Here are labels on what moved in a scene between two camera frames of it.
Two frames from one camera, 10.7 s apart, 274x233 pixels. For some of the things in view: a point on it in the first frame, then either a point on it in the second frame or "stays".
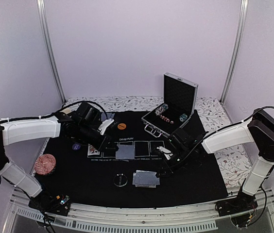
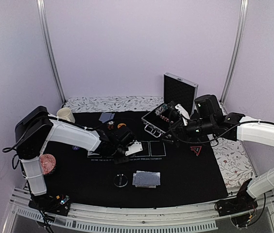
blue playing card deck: (145, 179) stays
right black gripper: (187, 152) to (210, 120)
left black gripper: (102, 145) to (118, 161)
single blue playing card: (109, 115) stays
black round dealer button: (120, 179) stays
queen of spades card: (92, 150) stays
